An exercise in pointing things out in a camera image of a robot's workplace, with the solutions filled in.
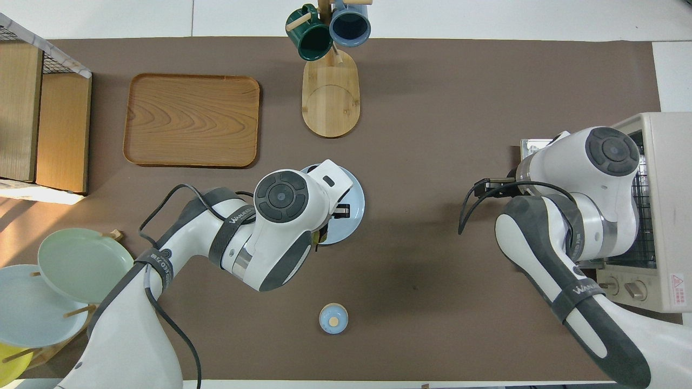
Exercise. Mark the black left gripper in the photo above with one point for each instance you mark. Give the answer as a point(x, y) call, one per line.
point(341, 210)

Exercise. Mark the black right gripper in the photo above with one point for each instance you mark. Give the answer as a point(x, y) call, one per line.
point(497, 188)

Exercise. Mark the light blue round plate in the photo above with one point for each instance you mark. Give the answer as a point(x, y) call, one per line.
point(354, 216)

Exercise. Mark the beige toaster oven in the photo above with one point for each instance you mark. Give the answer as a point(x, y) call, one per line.
point(670, 216)

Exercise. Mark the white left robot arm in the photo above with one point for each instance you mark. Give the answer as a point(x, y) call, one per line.
point(281, 216)

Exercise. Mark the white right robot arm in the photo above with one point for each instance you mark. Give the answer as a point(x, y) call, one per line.
point(589, 178)

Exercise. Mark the beige oven knob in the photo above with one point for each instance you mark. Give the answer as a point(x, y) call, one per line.
point(636, 290)
point(610, 285)

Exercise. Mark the brown table mat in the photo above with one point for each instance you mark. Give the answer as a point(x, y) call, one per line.
point(432, 135)

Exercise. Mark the wooden mug tree stand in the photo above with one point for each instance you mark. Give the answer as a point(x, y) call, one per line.
point(330, 102)

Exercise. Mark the dark green mug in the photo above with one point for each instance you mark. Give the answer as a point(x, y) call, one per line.
point(312, 39)

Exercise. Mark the wooden serving tray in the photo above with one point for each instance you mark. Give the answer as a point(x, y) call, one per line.
point(189, 119)

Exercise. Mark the blue mug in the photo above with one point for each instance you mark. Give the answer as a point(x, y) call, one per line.
point(350, 27)

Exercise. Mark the wooden plate rack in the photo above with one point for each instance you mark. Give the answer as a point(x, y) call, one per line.
point(116, 235)

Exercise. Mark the pale green plate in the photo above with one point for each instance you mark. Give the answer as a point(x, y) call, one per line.
point(81, 265)

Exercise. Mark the pale blue racked plate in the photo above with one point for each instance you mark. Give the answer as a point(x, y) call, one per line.
point(32, 313)

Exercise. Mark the yellow plate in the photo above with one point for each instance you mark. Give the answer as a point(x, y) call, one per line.
point(12, 364)

